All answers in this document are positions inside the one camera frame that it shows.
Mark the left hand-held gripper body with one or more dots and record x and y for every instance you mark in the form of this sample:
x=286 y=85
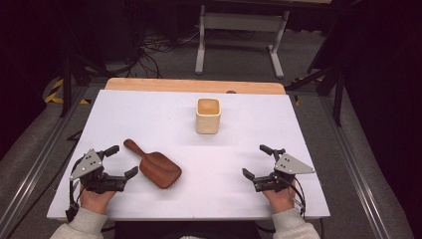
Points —
x=89 y=163

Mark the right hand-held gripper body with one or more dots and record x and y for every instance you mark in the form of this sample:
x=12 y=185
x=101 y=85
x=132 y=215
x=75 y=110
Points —
x=289 y=165

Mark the cream square ceramic cup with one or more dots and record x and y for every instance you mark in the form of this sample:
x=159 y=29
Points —
x=208 y=121

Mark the person's right hand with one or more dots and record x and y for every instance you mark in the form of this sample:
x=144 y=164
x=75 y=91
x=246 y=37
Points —
x=280 y=200

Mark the person's left hand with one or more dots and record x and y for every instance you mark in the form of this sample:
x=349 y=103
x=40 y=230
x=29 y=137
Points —
x=96 y=200

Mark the white table board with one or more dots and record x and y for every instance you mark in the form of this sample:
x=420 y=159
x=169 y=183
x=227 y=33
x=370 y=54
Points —
x=205 y=186

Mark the black yellow hazard tape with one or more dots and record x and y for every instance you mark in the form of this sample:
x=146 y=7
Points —
x=298 y=83
x=54 y=93

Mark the black metal stand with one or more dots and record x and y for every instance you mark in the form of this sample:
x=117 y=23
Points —
x=67 y=89
x=338 y=96

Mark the person's dark lap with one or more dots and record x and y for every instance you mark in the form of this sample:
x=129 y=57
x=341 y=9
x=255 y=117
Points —
x=185 y=230

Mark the wooden table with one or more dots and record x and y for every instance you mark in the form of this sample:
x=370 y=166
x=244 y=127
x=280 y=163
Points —
x=185 y=85

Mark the white metal stand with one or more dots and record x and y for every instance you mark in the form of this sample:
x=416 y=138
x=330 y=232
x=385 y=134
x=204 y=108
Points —
x=242 y=22

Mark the aluminium floor rail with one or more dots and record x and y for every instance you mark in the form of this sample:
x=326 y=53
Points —
x=36 y=159
x=358 y=172

